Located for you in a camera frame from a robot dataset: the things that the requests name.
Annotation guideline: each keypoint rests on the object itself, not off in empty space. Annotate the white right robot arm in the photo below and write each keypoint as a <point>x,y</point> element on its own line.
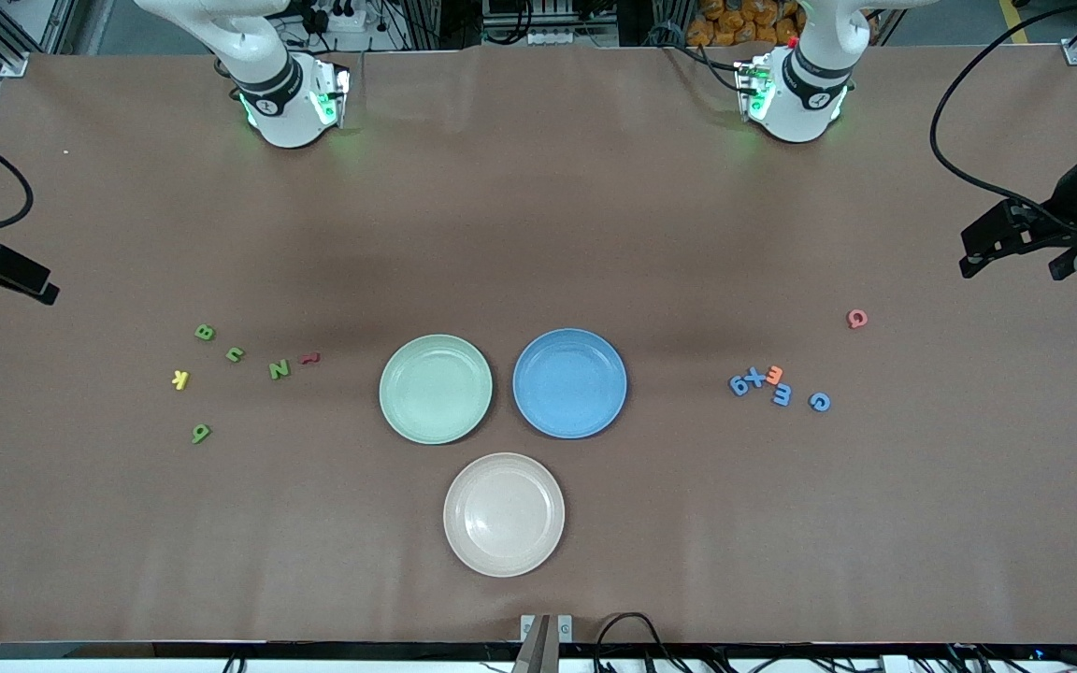
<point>286,103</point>

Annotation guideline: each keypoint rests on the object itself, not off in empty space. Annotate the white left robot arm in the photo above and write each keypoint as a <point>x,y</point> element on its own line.
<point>796,103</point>

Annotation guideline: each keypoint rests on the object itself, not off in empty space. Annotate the grey metal camera mount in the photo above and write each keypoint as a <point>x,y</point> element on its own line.
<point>538,645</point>

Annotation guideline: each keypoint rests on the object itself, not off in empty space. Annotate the beige plate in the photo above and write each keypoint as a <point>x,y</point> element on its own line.
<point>504,514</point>

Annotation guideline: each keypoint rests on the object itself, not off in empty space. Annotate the salmon red letter G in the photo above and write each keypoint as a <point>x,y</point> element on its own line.
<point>850,319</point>

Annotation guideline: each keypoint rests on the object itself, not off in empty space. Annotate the green lowercase letter b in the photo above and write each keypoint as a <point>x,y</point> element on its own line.
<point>196,437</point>

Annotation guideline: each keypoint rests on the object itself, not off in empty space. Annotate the green letter N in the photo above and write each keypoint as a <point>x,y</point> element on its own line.
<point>279,369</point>

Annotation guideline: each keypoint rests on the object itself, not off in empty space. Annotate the orange letter E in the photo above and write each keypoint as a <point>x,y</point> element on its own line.
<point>771,374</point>

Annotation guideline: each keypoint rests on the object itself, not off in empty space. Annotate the blue letter E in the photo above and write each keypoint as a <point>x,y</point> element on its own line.
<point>781,396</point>

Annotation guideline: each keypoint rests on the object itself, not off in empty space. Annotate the blue letter Q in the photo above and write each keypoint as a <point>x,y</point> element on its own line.
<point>733,383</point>

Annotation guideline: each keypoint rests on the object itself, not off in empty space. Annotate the light green plate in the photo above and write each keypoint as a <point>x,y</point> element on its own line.
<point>436,393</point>

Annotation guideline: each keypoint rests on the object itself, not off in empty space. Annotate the white power strip with plugs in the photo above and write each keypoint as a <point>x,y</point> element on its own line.
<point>356,26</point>

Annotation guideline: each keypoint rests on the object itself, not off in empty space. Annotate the blue plate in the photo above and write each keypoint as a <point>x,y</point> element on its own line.
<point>567,374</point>

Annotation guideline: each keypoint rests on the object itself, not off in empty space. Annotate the green letter J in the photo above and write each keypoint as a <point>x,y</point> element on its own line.
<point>236,354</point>

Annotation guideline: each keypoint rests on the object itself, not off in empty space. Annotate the blue letter X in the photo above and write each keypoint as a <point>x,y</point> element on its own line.
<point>756,377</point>

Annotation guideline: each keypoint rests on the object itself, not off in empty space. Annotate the blue letter G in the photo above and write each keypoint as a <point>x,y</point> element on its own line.
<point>811,402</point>

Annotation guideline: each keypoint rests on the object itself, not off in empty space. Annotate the yellow letter K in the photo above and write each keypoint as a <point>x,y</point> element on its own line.
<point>180,379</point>

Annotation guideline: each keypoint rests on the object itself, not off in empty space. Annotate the orange packets pile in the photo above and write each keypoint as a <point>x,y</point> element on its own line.
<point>735,19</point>

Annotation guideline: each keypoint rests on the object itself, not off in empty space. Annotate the green capital letter B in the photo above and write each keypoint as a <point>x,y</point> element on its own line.
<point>205,332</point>

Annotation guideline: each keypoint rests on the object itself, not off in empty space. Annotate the brown table cover sheet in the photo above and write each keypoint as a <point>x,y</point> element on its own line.
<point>538,234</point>

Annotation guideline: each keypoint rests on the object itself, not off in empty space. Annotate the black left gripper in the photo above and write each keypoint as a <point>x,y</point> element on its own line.
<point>1066,214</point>

